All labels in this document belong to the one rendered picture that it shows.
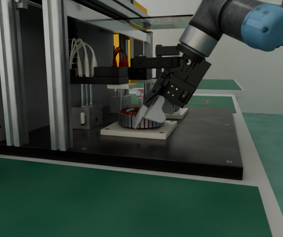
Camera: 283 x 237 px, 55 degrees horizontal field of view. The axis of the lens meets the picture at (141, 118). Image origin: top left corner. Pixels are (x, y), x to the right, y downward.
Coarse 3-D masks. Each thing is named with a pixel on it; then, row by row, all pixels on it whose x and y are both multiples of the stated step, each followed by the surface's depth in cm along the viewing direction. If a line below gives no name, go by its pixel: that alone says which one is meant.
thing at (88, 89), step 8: (96, 72) 64; (104, 72) 63; (112, 72) 63; (120, 72) 63; (72, 80) 66; (80, 80) 65; (88, 80) 64; (96, 80) 64; (104, 80) 63; (112, 80) 63; (120, 80) 63; (128, 80) 69; (80, 88) 66; (88, 88) 71; (112, 88) 64; (120, 88) 63; (128, 88) 63; (80, 96) 67; (88, 96) 69; (88, 104) 69
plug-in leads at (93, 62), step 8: (72, 40) 65; (80, 40) 64; (72, 48) 66; (72, 56) 67; (80, 64) 66; (88, 64) 65; (96, 64) 69; (72, 72) 67; (80, 72) 66; (88, 72) 65
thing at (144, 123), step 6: (126, 108) 68; (132, 108) 68; (138, 108) 70; (120, 114) 63; (126, 114) 62; (132, 114) 61; (120, 120) 63; (126, 120) 62; (132, 120) 61; (144, 120) 61; (150, 120) 61; (126, 126) 62; (132, 126) 61; (138, 126) 61; (144, 126) 61; (150, 126) 61; (156, 126) 62
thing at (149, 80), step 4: (128, 68) 87; (128, 72) 87; (132, 72) 87; (136, 72) 86; (140, 72) 86; (144, 72) 85; (148, 72) 87; (128, 76) 87; (132, 76) 86; (136, 76) 86; (140, 76) 86; (144, 76) 85; (148, 76) 87; (140, 80) 86; (144, 80) 86; (148, 80) 86; (152, 80) 85; (156, 80) 88
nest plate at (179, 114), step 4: (180, 108) 93; (184, 108) 93; (188, 108) 94; (176, 112) 85; (180, 112) 85; (184, 112) 85; (168, 116) 81; (172, 116) 81; (176, 116) 81; (180, 116) 80
